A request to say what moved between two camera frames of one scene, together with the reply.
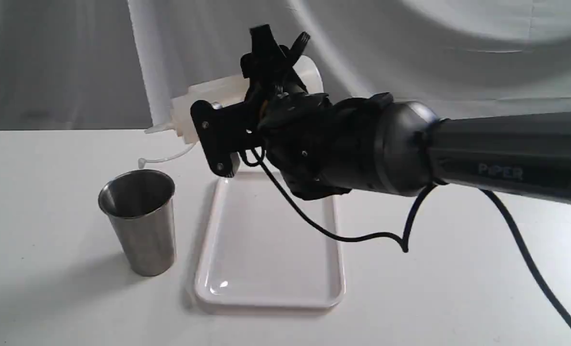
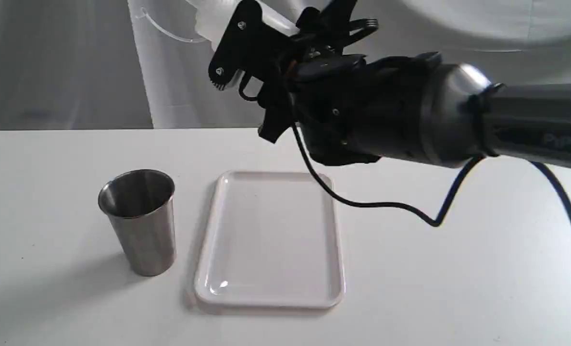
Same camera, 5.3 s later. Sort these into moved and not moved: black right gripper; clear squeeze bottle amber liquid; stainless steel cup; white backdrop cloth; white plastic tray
Moved: clear squeeze bottle amber liquid; black right gripper
Not moved: stainless steel cup; white backdrop cloth; white plastic tray
